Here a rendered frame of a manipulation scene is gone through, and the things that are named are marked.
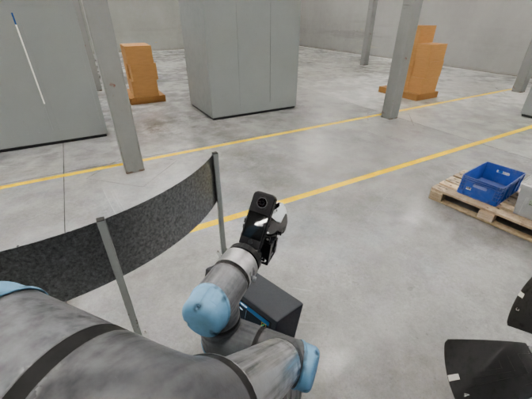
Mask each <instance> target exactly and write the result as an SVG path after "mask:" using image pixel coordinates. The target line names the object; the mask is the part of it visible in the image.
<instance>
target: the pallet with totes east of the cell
mask: <svg viewBox="0 0 532 399"><path fill-rule="evenodd" d="M468 171H469V170H466V169H463V170H462V171H461V172H459V173H456V174H454V176H453V177H449V178H447V179H446V181H444V180H443V181H441V182H439V184H436V185H434V186H432V187H431V191H430V194H429V197H428V198H429V199H431V200H434V201H436V202H439V203H442V204H444V205H446V206H448V207H452V208H453V209H455V210H457V211H460V212H461V213H464V214H466V215H469V216H471V217H473V218H475V219H478V220H481V221H482V222H486V223H487V224H489V225H491V226H495V227H497V228H499V229H501V230H504V231H506V232H508V233H510V234H513V235H515V236H517V237H519V238H522V239H524V240H527V241H529V242H532V236H531V235H529V234H525V233H523V232H522V231H519V230H516V229H514V228H512V227H509V226H506V225H504V224H503V223H500V222H497V221H496V217H497V216H500V217H501V218H504V219H507V220H509V221H511V222H514V223H517V224H519V225H521V226H525V227H526V228H528V229H531V230H532V220H530V219H528V218H524V217H522V216H520V215H517V214H514V213H513V211H514V209H515V204H516V201H517V199H518V196H519V192H520V189H521V188H519V190H518V191H517V192H515V193H514V194H513V195H511V196H510V197H508V198H507V199H506V200H504V201H503V202H502V203H500V204H499V205H498V206H496V207H494V206H491V205H489V204H486V203H483V202H481V201H479V200H477V199H473V198H471V197H468V196H465V195H463V194H461V193H458V192H457V190H458V187H459V184H460V183H461V180H462V176H463V175H462V174H464V173H466V172H468ZM446 195H447V196H450V197H453V198H455V199H457V200H461V201H462V202H465V203H468V204H470V205H472V206H475V207H478V208H480V210H479V211H478V213H476V212H474V211H471V210H469V209H466V208H464V207H461V206H459V205H457V204H455V203H452V202H450V201H447V200H445V197H446Z"/></svg>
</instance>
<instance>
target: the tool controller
mask: <svg viewBox="0 0 532 399"><path fill-rule="evenodd" d="M213 267H214V265H213V266H211V267H209V268H207V269H206V272H205V276H206V275H207V273H208V272H209V271H210V270H211V269H212V268H213ZM255 276H256V281H255V282H253V281H252V282H251V283H250V285H249V288H248V289H247V291H246V292H245V294H244V295H243V297H242V299H241V301H240V303H239V310H240V315H241V319H244V320H247V321H250V322H252V323H255V324H258V325H261V326H264V327H266V328H268V329H272V330H274V331H276V332H279V333H282V334H285V335H288V336H291V337H294V338H295V333H296V330H297V327H298V321H299V318H300V315H301V312H302V306H303V303H302V302H300V301H299V300H298V299H296V298H295V297H293V296H292V295H290V294H288V293H287V292H286V291H284V290H283V289H281V288H280V287H278V286H276V285H275V284H274V283H272V282H271V281H269V280H268V279H266V278H264V277H263V276H262V275H260V274H258V273H257V274H256V275H255Z"/></svg>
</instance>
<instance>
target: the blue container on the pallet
mask: <svg viewBox="0 0 532 399"><path fill-rule="evenodd" d="M497 170H498V172H497ZM503 172H506V173H510V176H508V175H505V174H503ZM462 175H463V176H462V180H461V183H460V184H459V187H458V190H457V192H458V193H461V194H462V195H465V196H468V197H471V198H473V199H475V200H479V201H481V202H483V203H486V204H489V205H491V206H494V207H496V206H498V205H499V204H500V203H502V202H503V201H504V200H506V199H507V198H508V197H510V196H511V195H513V194H514V193H515V192H517V191H518V190H519V187H520V183H521V182H522V181H523V178H524V177H525V176H526V173H524V172H521V171H518V170H516V169H511V168H508V167H506V166H502V165H498V164H495V163H492V162H490V161H486V162H484V163H482V164H480V165H478V166H476V167H474V168H473V169H471V170H469V171H468V172H466V173H464V174H462Z"/></svg>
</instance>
